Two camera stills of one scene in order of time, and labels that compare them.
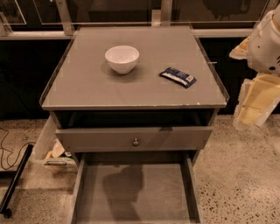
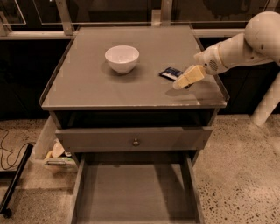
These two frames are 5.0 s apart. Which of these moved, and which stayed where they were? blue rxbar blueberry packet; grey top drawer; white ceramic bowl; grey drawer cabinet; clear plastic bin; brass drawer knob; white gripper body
Moved: white gripper body
Stayed: grey drawer cabinet; clear plastic bin; blue rxbar blueberry packet; brass drawer knob; grey top drawer; white ceramic bowl
